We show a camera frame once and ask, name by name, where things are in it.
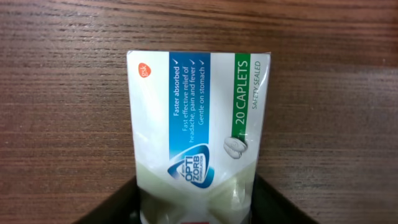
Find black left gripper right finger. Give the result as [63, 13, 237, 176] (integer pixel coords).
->
[251, 174, 318, 224]

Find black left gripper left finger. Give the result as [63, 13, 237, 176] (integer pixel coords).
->
[73, 177, 140, 224]

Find white Panadol box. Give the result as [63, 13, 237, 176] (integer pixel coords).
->
[127, 50, 271, 223]

